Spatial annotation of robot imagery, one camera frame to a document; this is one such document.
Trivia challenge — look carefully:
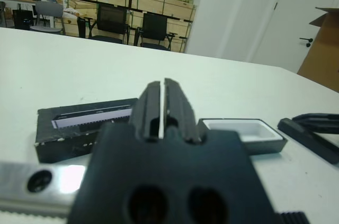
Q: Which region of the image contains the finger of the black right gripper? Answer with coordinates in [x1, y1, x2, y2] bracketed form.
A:
[292, 113, 339, 122]
[300, 121, 339, 133]

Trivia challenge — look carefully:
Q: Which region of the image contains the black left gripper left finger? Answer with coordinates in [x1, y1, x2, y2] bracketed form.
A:
[129, 80, 162, 143]

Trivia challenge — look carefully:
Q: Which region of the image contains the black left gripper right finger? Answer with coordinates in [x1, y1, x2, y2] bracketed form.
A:
[163, 77, 199, 145]

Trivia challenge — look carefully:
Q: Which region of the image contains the black phone-like camera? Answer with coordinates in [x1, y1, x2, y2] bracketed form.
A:
[277, 118, 339, 165]

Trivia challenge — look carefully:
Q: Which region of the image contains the black printed box lid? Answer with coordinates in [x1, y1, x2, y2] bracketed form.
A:
[34, 98, 140, 164]

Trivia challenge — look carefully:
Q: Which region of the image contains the black box base white insert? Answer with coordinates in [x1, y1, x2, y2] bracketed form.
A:
[197, 118, 289, 155]

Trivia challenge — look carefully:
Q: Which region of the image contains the brown cardboard box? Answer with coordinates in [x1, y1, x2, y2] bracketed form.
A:
[296, 6, 339, 77]

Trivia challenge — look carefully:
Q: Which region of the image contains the black mesh office chair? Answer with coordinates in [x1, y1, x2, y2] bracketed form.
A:
[135, 12, 177, 51]
[88, 3, 131, 45]

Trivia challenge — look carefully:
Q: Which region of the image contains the white door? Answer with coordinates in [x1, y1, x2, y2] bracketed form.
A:
[250, 0, 339, 74]

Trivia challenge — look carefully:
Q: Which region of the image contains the grey plastic chair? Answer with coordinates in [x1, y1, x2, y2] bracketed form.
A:
[29, 1, 65, 35]

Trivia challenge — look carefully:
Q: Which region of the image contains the black door handle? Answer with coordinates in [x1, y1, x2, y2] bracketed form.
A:
[299, 37, 314, 48]

